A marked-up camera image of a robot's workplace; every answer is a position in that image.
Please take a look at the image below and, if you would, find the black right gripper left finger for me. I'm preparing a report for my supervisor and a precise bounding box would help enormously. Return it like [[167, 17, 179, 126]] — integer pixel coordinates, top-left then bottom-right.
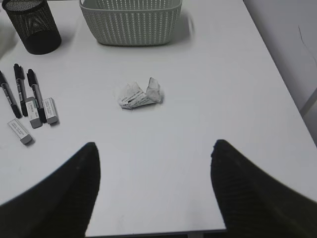
[[0, 142, 101, 238]]

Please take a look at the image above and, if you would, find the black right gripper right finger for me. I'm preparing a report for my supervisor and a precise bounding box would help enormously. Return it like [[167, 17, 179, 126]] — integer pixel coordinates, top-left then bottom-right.
[[211, 139, 317, 238]]

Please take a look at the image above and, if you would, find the grey white eraser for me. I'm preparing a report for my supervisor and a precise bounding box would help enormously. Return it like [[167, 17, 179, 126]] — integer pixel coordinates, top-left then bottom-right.
[[7, 119, 33, 145], [25, 97, 43, 129], [43, 98, 59, 124]]

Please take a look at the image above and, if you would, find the white waste paper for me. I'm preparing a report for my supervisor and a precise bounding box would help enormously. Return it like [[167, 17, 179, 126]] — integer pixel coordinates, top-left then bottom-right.
[[117, 77, 163, 109]]

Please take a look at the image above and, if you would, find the black marker pen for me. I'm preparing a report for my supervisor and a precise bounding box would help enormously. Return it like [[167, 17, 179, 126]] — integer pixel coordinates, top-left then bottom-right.
[[27, 69, 47, 123], [0, 72, 22, 119], [13, 63, 28, 117]]

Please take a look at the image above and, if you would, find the black mesh pen holder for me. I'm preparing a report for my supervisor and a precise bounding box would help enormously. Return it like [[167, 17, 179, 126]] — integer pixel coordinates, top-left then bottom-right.
[[1, 0, 61, 55]]

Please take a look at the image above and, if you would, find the light green plastic basket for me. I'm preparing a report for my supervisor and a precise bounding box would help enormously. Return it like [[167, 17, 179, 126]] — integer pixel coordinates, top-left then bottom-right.
[[79, 0, 182, 47]]

